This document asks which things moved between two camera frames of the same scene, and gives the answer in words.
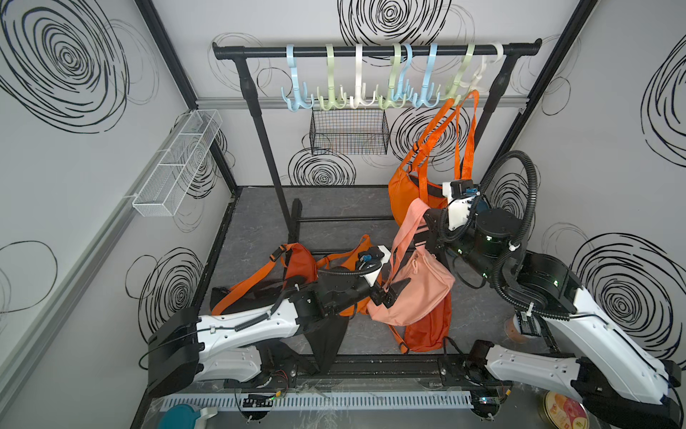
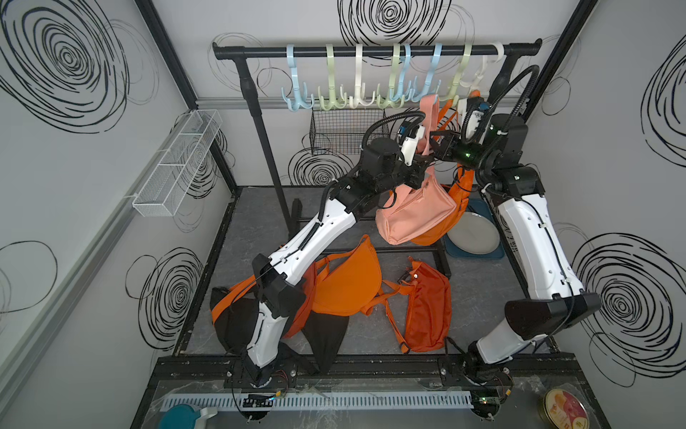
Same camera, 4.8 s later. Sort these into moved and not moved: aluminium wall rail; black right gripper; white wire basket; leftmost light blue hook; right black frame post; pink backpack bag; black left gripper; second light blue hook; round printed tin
Moved: pink backpack bag; black left gripper; black right gripper
Not moved: second light blue hook; round printed tin; leftmost light blue hook; aluminium wall rail; right black frame post; white wire basket
